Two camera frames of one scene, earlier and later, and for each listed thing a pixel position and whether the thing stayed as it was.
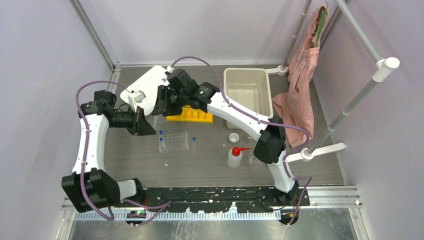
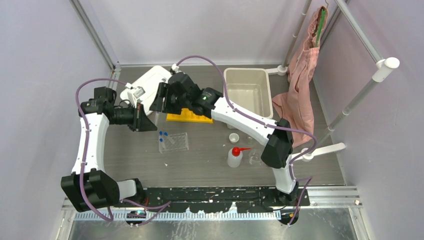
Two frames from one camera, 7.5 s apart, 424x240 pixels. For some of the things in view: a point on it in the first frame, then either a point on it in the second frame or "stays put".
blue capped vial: (194, 142) to (156, 117)
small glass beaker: (249, 140) stays put
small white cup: (234, 138) stays put
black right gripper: (163, 93) stays put
